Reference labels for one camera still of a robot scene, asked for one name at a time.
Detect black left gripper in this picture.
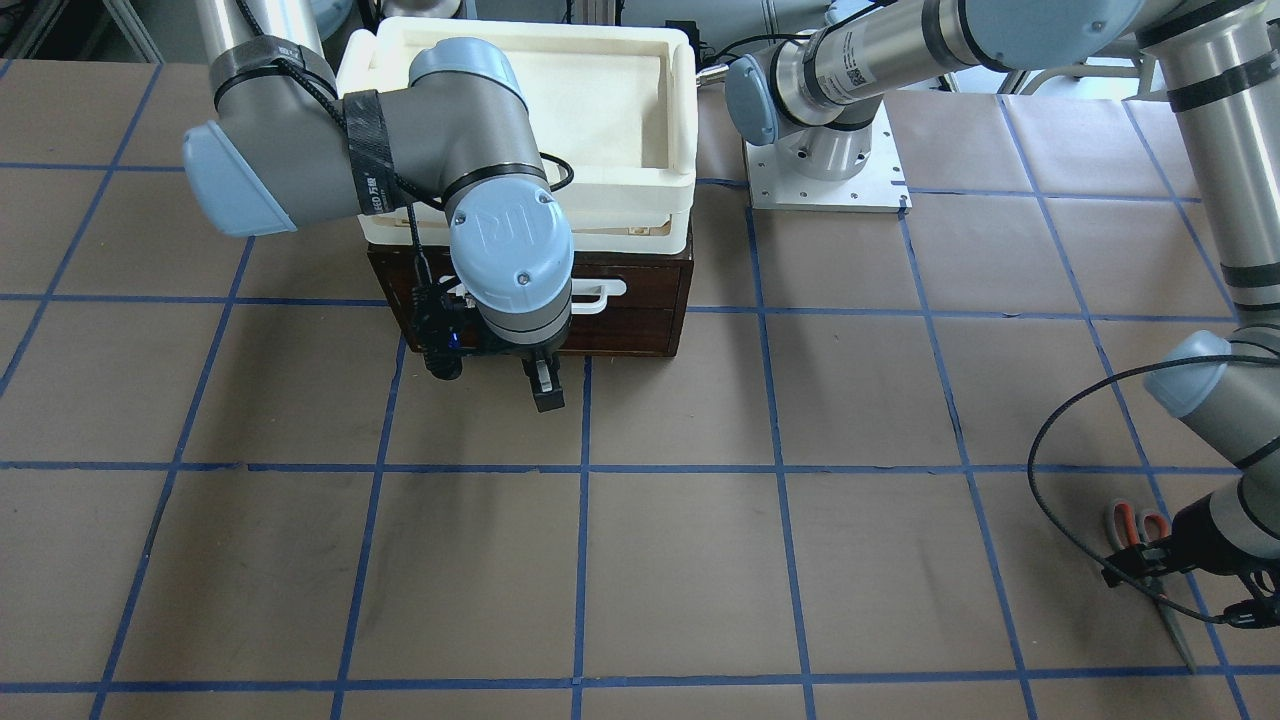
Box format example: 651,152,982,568
1100,505,1277,591

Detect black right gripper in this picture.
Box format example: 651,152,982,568
454,325,566,413

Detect grey orange scissors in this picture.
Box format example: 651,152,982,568
1105,498,1198,675

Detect white drawer handle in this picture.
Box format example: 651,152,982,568
439,275,628,315

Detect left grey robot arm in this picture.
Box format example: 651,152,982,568
724,1,1279,600

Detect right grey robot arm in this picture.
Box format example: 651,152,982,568
183,1,573,413

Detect dark wooden drawer cabinet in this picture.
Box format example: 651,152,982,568
366,229,695,357

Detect cream plastic tray box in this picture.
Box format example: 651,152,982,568
335,18,698,255

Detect brown paper table mat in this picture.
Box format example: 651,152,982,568
1,61,1277,719

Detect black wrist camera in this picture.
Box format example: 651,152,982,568
411,278,466,380

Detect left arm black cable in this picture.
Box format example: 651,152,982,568
1027,355,1280,629

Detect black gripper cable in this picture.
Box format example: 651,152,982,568
236,0,577,301

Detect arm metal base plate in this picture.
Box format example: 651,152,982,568
744,97,913,214

